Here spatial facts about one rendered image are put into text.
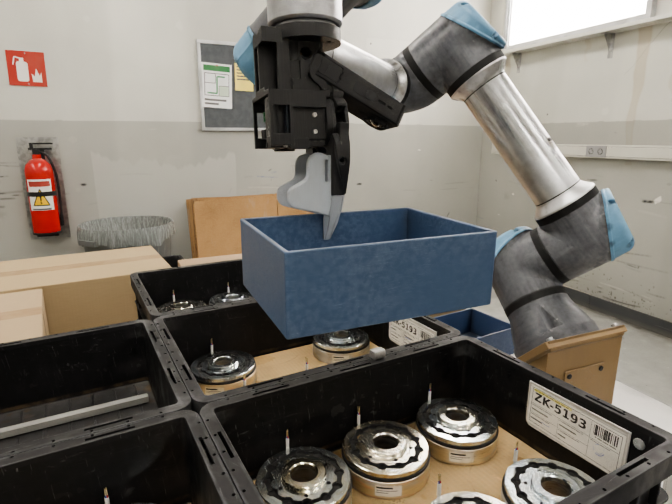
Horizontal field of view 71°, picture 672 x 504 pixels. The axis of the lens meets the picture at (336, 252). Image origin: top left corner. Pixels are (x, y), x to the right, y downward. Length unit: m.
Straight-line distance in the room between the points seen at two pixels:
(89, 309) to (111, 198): 2.40
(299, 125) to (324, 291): 0.18
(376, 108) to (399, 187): 3.67
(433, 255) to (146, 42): 3.32
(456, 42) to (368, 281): 0.62
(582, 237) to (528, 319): 0.17
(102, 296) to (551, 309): 0.96
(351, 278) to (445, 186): 4.10
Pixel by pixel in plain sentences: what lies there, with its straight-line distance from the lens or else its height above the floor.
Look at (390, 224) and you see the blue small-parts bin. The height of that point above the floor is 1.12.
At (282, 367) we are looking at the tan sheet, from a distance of 0.84.
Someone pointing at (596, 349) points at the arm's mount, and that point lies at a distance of 0.94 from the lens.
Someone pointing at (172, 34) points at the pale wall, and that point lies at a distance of 3.65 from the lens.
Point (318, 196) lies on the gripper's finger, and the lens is 0.49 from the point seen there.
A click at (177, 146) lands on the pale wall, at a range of 3.59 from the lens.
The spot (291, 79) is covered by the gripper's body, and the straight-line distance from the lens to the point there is 0.50.
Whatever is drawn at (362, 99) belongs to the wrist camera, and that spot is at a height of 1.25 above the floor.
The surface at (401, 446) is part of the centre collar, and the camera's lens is 0.60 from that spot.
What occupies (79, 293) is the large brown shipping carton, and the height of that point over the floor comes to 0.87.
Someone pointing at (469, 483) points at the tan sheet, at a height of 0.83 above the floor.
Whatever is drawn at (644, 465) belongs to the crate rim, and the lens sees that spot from 0.54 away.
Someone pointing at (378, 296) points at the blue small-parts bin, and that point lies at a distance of 0.39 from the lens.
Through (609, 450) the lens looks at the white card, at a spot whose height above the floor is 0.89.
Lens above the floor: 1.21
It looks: 14 degrees down
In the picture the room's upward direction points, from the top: straight up
